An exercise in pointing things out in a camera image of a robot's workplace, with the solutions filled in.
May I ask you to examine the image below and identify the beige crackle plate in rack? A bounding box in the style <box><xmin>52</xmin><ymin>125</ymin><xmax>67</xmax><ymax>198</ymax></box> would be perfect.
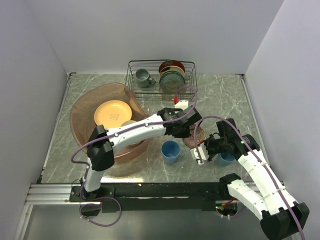
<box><xmin>159</xmin><ymin>80</ymin><xmax>185</xmax><ymax>94</ymax></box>

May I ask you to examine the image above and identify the yellow blue sun bowl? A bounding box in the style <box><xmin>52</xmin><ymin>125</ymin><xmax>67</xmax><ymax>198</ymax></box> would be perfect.
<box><xmin>129</xmin><ymin>140</ymin><xmax>144</xmax><ymax>147</ymax></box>

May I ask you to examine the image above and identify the tan bottom plate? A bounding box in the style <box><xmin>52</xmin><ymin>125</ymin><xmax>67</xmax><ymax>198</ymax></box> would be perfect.
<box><xmin>94</xmin><ymin>100</ymin><xmax>132</xmax><ymax>129</ymax></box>

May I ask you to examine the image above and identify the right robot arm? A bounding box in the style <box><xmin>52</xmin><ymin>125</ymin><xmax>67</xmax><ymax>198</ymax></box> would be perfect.
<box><xmin>195</xmin><ymin>117</ymin><xmax>310</xmax><ymax>240</ymax></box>

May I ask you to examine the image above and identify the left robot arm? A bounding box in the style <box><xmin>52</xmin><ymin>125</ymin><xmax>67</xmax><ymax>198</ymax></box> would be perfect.
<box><xmin>79</xmin><ymin>105</ymin><xmax>201</xmax><ymax>201</ymax></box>

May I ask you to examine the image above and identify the red zigzag bottom bowl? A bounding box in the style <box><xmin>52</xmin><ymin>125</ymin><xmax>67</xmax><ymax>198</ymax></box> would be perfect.
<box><xmin>182</xmin><ymin>124</ymin><xmax>207</xmax><ymax>149</ymax></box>

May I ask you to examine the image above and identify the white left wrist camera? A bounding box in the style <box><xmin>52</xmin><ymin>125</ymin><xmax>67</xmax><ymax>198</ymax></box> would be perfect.
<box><xmin>173</xmin><ymin>96</ymin><xmax>189</xmax><ymax>110</ymax></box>

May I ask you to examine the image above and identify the pink transparent plastic bin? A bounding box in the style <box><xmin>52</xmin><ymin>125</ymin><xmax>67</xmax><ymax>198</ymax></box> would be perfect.
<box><xmin>69</xmin><ymin>82</ymin><xmax>151</xmax><ymax>166</ymax></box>

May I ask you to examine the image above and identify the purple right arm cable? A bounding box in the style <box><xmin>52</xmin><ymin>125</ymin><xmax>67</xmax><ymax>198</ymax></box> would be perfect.
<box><xmin>193</xmin><ymin>116</ymin><xmax>307</xmax><ymax>240</ymax></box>

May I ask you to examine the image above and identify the grey ceramic mug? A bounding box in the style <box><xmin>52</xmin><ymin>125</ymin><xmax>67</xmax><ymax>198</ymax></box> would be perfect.
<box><xmin>134</xmin><ymin>68</ymin><xmax>156</xmax><ymax>88</ymax></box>

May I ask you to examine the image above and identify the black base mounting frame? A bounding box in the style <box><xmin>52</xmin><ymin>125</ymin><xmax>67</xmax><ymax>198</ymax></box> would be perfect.
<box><xmin>69</xmin><ymin>182</ymin><xmax>232</xmax><ymax>216</ymax></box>

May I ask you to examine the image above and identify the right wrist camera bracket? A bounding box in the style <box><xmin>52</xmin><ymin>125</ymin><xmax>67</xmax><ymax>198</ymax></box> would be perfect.
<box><xmin>190</xmin><ymin>144</ymin><xmax>209</xmax><ymax>165</ymax></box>

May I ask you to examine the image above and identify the cream plate in rack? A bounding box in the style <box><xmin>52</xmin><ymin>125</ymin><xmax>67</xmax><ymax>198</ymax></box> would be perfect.
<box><xmin>159</xmin><ymin>65</ymin><xmax>185</xmax><ymax>78</ymax></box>

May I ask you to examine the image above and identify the blue plastic cup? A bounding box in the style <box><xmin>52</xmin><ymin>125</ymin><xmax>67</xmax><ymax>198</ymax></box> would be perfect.
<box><xmin>216</xmin><ymin>152</ymin><xmax>236</xmax><ymax>167</ymax></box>
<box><xmin>161</xmin><ymin>140</ymin><xmax>181</xmax><ymax>165</ymax></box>

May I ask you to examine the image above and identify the plain white ceramic bowl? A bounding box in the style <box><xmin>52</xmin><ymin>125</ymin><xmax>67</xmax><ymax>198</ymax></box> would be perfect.
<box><xmin>121</xmin><ymin>120</ymin><xmax>136</xmax><ymax>127</ymax></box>

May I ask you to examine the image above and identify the metal wire dish rack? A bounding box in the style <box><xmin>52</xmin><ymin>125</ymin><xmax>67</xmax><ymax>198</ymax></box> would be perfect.
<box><xmin>125</xmin><ymin>59</ymin><xmax>198</xmax><ymax>101</ymax></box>

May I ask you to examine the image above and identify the red floral plate in rack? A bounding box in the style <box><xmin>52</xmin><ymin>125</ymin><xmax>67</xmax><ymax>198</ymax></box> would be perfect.
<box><xmin>158</xmin><ymin>59</ymin><xmax>186</xmax><ymax>73</ymax></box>

